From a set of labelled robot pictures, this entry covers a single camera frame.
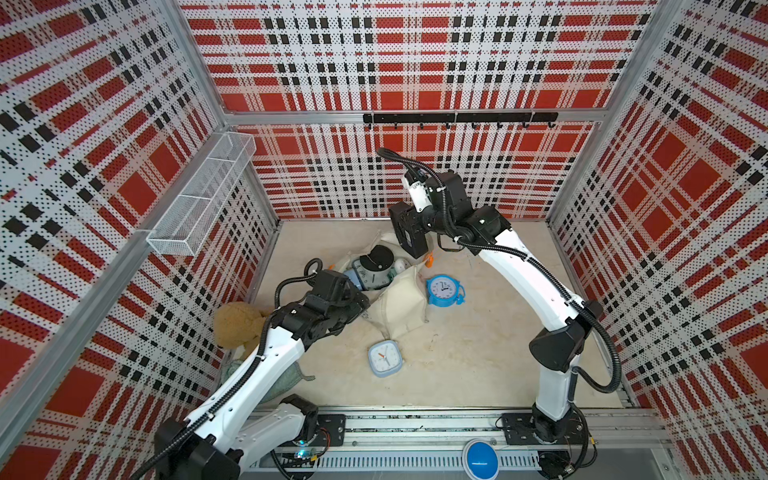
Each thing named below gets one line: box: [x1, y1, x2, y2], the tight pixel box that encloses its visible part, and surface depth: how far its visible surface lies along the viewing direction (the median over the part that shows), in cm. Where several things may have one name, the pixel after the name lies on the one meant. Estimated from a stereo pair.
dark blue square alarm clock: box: [344, 258, 393, 291], surface depth 98 cm
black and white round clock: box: [359, 244, 394, 274], surface depth 98 cm
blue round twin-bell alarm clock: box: [426, 274, 466, 308], surface depth 100 cm
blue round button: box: [462, 438, 500, 480], surface depth 69 cm
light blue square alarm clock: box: [368, 339, 403, 378], surface depth 86 cm
